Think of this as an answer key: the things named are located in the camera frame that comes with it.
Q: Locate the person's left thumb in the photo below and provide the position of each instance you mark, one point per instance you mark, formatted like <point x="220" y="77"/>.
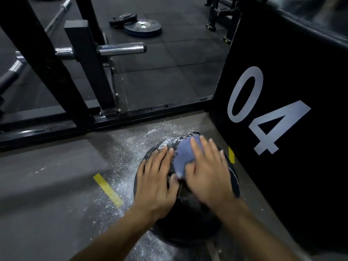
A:
<point x="174" y="187"/>

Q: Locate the blue cleaning cloth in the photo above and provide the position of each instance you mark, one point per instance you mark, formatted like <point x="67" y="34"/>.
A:
<point x="185" y="154"/>

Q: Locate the black medicine ball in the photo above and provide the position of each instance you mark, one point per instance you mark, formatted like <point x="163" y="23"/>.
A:
<point x="190" y="222"/>

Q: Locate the person's right thumb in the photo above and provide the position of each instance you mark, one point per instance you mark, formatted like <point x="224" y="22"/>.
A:
<point x="186" y="169"/>

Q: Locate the black numbered plyo box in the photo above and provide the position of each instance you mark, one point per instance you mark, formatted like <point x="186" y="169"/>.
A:
<point x="293" y="119"/>

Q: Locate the person's right middle finger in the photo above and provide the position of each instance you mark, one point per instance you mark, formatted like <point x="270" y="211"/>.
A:
<point x="207" y="150"/>

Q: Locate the black gym equipment frame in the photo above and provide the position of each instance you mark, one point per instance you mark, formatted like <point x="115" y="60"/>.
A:
<point x="221" y="17"/>

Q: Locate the person's left little finger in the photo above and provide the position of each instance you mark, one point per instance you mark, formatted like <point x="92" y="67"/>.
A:
<point x="140" y="178"/>

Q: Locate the black weight plate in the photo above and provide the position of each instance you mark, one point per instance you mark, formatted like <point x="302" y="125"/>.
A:
<point x="122" y="19"/>

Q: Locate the black squat rack frame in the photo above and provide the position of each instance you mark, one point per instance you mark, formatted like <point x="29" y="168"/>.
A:
<point x="54" y="86"/>

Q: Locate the person's left middle finger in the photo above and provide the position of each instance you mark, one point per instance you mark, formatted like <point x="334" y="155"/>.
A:
<point x="159" y="164"/>

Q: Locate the person's right hand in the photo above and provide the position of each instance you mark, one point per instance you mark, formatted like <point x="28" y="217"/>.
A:
<point x="210" y="182"/>

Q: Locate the person's left hand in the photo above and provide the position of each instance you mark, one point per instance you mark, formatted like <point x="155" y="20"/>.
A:
<point x="153" y="190"/>

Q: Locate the person's left forearm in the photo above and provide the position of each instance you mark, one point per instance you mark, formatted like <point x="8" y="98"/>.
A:
<point x="114" y="239"/>

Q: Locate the chrome plate storage peg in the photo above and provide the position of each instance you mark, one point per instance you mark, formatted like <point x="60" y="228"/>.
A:
<point x="122" y="48"/>
<point x="64" y="52"/>

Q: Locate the person's right little finger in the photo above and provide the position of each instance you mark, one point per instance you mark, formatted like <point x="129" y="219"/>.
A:
<point x="224" y="163"/>

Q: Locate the blue weight plate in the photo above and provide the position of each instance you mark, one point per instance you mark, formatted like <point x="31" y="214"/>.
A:
<point x="142" y="27"/>

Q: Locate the person's right forearm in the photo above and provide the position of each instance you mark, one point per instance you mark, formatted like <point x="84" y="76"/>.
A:
<point x="255" y="236"/>

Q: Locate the chrome barbell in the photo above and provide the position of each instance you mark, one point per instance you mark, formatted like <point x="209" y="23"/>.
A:
<point x="12" y="72"/>

